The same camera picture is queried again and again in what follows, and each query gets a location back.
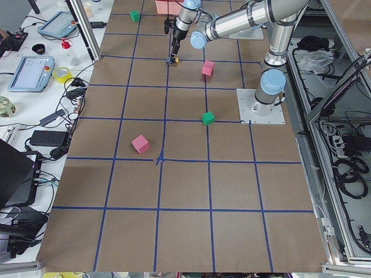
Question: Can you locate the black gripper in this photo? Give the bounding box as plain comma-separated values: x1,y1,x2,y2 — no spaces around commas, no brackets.
170,28,187,60

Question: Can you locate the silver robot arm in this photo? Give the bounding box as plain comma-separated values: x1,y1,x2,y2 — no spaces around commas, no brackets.
164,0,308,116

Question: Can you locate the pink plastic tray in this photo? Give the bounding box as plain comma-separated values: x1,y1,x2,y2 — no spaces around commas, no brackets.
155,0,183,15

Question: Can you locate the pink foam cube centre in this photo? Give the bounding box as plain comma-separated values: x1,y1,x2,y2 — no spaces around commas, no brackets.
201,60,215,76

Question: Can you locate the pink foam cube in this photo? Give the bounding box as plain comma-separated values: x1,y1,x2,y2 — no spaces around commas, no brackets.
132,134,150,154
201,60,215,76

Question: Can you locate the green foam cube near tray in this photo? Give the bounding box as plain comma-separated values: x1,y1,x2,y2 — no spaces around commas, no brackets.
130,10,140,22

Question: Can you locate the green foam cube near base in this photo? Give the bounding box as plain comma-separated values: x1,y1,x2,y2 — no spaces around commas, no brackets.
202,111,215,126

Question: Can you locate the pink foam cube far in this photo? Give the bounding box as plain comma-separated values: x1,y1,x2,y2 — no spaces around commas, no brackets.
132,134,150,154

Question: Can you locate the red small object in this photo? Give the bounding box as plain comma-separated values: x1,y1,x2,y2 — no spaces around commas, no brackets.
61,39,71,49

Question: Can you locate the teach pendant far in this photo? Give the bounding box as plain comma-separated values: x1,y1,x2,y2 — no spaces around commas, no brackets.
38,11,77,39

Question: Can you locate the teach pendant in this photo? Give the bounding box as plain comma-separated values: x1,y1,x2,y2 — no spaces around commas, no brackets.
8,56,55,93
38,11,77,39

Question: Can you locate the yellow tape roll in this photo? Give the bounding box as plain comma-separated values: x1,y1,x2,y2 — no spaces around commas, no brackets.
52,67,73,83

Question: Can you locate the small black bowl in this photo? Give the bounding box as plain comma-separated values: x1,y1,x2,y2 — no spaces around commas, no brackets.
31,43,46,55

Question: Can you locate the white crumpled cloth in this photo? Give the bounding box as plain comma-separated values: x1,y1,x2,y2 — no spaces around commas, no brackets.
298,50,334,75

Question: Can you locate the teach pendant near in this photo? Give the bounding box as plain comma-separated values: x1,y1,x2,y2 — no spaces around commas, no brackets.
8,56,55,93

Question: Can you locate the black power adapter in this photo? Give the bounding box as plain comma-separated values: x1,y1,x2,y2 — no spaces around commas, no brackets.
30,130,68,147

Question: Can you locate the camouflage tape roll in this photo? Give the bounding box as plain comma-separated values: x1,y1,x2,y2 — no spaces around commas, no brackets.
0,96,16,118

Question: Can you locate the black laptop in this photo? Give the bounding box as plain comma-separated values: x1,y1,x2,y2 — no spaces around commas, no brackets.
1,140,41,208

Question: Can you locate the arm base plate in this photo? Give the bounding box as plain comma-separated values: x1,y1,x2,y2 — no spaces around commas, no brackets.
229,27,264,41
237,89,285,125

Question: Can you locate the aluminium frame post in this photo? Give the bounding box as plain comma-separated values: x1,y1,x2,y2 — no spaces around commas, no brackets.
65,0,101,62

